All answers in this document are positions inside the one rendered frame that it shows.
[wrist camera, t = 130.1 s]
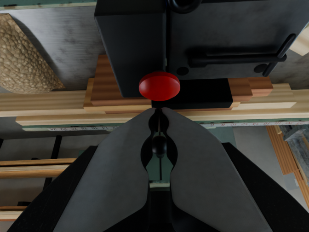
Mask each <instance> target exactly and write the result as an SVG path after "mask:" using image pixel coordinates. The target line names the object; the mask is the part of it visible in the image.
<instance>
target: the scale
mask: <svg viewBox="0 0 309 232"><path fill-rule="evenodd" d="M304 124H309V121H292V122H242V123H208V124H200V125H201V126H203V127H234V126H268V125H304ZM117 127H119V126H106V127H72V128H47V129H48V130H50V131H79V130H113V129H116V128H117Z"/></svg>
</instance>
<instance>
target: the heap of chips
mask: <svg viewBox="0 0 309 232"><path fill-rule="evenodd" d="M0 86H1V87H3V88H4V89H6V90H8V91H10V92H13V93H19V94H43V93H48V92H50V91H51V90H52V89H59V88H66V87H65V86H64V85H63V84H62V82H61V81H60V80H59V78H58V77H57V76H56V74H55V73H54V72H53V70H52V69H51V68H50V66H49V65H48V64H47V62H46V61H45V60H44V59H43V57H42V56H41V55H40V53H39V52H38V51H37V50H36V48H35V47H34V46H33V44H32V43H31V42H30V40H29V39H28V38H27V36H26V35H25V34H24V33H23V31H22V30H21V29H20V28H19V26H18V25H17V23H16V22H15V21H14V20H13V18H12V17H11V16H10V14H9V13H1V14H0Z"/></svg>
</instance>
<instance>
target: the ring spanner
mask: <svg viewBox="0 0 309 232"><path fill-rule="evenodd" d="M241 1H260V0H191V1H190V2H189V3H186V4H181V3H179V2H178V1H177V0H166V2H167V5H168V6H169V8H170V9H171V10H172V11H174V12H175V13H179V14H187V13H190V12H192V11H194V10H195V9H196V8H197V7H198V6H199V5H200V4H203V3H222V2H241Z"/></svg>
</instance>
